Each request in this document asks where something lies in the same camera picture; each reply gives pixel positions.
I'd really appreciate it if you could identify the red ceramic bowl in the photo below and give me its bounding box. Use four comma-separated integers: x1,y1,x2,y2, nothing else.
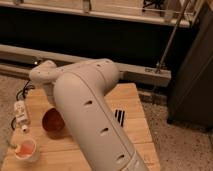
42,108,65,132

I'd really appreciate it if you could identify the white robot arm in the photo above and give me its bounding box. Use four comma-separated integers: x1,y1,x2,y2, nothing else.
29,59,149,171

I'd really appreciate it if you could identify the clear cup with orange drink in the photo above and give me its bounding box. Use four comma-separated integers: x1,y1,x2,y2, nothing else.
15,139,40,162

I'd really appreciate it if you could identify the black white striped block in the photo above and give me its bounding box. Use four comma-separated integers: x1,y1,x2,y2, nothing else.
115,109,125,126

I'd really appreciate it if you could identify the metal pole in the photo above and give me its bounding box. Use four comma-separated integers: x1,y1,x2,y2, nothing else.
155,0,190,73

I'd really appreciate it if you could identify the dark cabinet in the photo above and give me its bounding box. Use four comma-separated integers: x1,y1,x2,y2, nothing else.
167,0,213,129

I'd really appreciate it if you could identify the black power cable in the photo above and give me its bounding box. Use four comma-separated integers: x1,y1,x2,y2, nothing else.
10,79,34,131

